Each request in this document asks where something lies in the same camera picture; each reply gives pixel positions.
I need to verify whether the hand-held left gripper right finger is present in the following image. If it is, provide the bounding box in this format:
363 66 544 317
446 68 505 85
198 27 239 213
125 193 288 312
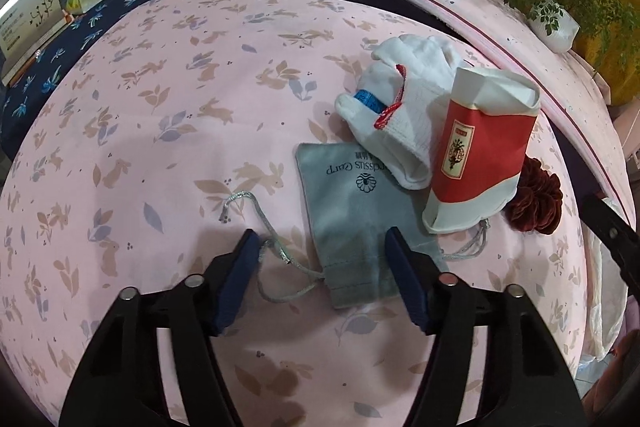
384 227 588 427

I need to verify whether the white knit glove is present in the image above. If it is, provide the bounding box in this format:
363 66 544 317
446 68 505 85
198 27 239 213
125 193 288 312
335 34 468 190

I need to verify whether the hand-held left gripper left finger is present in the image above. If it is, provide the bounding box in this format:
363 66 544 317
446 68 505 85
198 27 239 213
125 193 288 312
59 229 262 427

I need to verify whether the dark red scrunchie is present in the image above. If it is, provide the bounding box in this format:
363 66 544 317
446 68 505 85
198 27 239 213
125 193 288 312
507 157 564 235

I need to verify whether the bin with white plastic liner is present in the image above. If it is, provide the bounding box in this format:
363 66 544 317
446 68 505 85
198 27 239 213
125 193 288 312
582 197 636 360

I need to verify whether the grey drawstring pouch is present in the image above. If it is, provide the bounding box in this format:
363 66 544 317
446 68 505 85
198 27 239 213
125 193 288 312
220 142 488 310

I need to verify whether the red and white paper bag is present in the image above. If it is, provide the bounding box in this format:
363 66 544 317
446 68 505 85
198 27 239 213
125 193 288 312
421 67 541 235

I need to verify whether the white book with flower print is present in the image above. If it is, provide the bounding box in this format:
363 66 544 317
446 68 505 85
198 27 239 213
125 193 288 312
0 0 73 86

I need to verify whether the pink rabbit print tablecloth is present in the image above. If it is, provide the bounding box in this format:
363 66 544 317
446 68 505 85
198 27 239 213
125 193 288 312
0 0 591 427

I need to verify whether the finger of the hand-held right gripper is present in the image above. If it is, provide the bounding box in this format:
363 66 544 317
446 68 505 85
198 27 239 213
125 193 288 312
580 194 640 298

